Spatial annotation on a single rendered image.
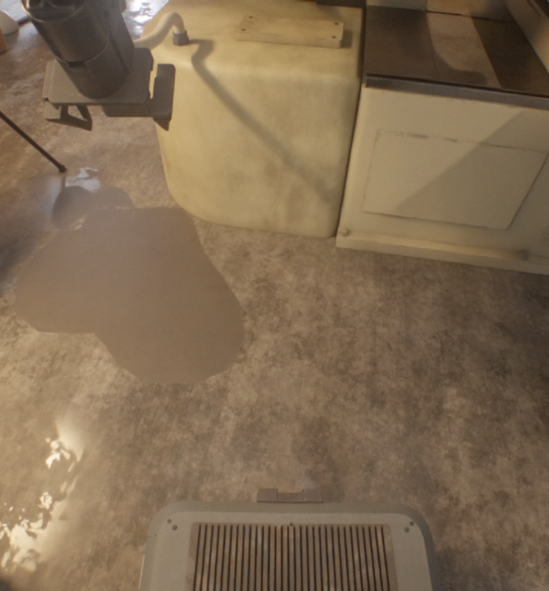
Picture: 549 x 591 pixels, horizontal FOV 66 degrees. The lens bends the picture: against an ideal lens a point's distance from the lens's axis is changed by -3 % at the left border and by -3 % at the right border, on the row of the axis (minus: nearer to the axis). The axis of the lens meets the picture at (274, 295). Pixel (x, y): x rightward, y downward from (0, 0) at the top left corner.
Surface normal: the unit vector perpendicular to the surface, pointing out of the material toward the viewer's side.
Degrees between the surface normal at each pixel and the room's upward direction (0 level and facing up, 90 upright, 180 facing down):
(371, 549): 0
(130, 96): 30
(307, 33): 0
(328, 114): 90
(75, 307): 0
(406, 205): 90
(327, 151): 90
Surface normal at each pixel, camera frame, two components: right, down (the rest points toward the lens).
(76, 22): 0.59, 0.80
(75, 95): 0.01, -0.17
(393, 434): 0.02, -0.64
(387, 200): -0.16, 0.76
